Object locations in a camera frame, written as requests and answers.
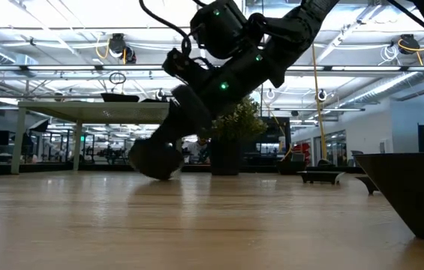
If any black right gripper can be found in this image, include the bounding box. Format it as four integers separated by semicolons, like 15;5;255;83
147;48;256;146

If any black angular mini plate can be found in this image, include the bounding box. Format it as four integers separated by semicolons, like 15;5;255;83
277;160;308;176

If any black wavy square plate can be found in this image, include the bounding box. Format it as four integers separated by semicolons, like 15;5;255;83
354;175;380;196
353;151;424;245

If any person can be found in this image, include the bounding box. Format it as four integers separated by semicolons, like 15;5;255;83
181;136;212;165

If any green potted plant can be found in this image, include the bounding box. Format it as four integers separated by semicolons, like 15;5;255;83
206;95;269;176

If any rack of red bins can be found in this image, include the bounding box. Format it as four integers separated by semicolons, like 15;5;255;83
292;142;312;166

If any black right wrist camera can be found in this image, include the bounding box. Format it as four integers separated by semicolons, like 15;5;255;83
190;0;251;60

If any black ceiling cable reel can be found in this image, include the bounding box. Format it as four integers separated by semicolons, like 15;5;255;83
397;33;422;56
107;32;137;65

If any black right camera cable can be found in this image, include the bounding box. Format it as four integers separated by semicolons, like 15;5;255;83
138;0;194;58

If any yellow cable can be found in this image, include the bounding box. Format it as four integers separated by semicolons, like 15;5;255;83
311;44;329;161

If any black aluminium table frame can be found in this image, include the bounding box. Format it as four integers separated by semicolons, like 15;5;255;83
0;160;355;178

